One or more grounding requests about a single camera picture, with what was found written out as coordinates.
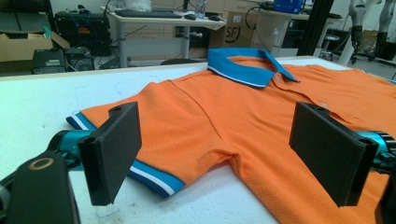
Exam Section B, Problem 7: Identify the blue box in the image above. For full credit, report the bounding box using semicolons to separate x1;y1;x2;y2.
274;0;305;15

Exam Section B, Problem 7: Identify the black keyboard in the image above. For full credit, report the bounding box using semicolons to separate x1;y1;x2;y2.
114;8;184;19

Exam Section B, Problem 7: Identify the white foam mat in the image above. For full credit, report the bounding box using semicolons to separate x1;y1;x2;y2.
0;57;368;224

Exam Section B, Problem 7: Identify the dark device with round fan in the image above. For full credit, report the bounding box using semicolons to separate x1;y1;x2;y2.
64;46;95;73

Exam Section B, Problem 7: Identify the dark grey device box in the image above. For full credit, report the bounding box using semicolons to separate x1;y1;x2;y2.
31;48;66;75

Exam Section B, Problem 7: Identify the clear water bottle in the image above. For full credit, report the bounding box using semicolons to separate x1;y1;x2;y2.
195;0;207;19

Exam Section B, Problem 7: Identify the orange polo shirt blue collar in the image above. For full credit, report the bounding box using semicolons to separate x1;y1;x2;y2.
65;47;396;224

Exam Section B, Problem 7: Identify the white side desk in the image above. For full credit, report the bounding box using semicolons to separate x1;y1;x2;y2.
253;7;344;59

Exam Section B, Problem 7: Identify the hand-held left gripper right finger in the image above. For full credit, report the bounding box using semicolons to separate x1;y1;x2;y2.
288;101;380;208

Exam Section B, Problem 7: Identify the white and black robot limb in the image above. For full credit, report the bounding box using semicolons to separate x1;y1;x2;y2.
347;0;365;54
373;0;396;61

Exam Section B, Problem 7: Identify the open cardboard box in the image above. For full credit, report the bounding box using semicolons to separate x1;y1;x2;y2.
0;31;71;63

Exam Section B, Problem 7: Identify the black computer tower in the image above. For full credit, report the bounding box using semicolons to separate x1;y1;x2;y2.
54;10;112;57

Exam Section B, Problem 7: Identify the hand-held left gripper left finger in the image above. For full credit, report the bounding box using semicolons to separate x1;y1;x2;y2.
78;101;143;207

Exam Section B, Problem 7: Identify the closed cardboard box with logo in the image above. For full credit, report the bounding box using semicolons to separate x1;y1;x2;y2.
208;10;260;50

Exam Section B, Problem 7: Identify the black metal frame post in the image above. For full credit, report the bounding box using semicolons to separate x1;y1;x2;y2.
298;0;334;57

